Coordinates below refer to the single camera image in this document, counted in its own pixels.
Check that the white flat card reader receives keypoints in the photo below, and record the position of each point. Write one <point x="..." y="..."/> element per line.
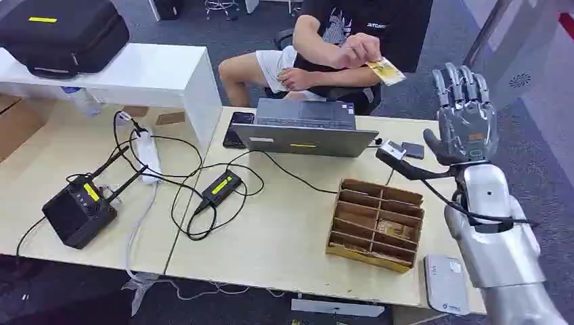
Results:
<point x="446" y="285"/>

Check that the wooden card box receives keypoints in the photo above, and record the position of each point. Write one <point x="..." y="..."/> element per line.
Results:
<point x="376" y="228"/>

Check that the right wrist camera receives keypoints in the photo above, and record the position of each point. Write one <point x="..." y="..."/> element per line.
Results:
<point x="393" y="150"/>

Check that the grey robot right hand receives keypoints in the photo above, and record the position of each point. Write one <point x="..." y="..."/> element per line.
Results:
<point x="466" y="130"/>

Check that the black bin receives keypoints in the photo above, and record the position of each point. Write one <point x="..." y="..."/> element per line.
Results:
<point x="168" y="8"/>

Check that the white desk shelf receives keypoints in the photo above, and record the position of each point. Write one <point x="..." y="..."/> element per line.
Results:
<point x="148" y="71"/>

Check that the black carry case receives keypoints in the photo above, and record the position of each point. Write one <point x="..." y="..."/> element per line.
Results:
<point x="58" y="36"/>

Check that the chrome chair base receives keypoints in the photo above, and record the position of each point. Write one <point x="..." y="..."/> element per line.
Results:
<point x="222" y="6"/>

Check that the grey laptop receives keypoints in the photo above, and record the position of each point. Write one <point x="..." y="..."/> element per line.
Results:
<point x="305" y="134"/>

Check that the cardboard box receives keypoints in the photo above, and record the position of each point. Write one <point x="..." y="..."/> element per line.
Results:
<point x="13" y="128"/>

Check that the black smartphone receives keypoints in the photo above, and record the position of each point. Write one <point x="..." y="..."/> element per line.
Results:
<point x="237" y="130"/>

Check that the white desk crossbar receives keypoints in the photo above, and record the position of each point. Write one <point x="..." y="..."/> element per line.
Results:
<point x="336" y="308"/>

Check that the person's left hand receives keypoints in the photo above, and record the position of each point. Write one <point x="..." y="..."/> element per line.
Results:
<point x="296" y="79"/>

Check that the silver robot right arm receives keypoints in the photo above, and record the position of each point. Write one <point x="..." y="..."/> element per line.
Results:
<point x="497" y="242"/>

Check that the black router with antennas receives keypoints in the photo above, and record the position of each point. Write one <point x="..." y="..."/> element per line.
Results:
<point x="78" y="213"/>

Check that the clear water bottle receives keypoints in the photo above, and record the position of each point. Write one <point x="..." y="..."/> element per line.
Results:
<point x="83" y="101"/>

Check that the white power strip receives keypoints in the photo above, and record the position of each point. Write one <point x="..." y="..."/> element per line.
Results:
<point x="148" y="157"/>

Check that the person's right hand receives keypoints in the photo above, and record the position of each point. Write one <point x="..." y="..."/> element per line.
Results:
<point x="358" y="49"/>

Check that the person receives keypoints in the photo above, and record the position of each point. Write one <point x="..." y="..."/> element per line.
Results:
<point x="385" y="27"/>

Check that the brown card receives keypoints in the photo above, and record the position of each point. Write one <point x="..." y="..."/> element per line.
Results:
<point x="397" y="231"/>

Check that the black power adapter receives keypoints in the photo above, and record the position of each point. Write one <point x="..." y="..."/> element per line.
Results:
<point x="219" y="188"/>

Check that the yellow printed card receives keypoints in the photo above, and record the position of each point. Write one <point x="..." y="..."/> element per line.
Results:
<point x="386" y="71"/>

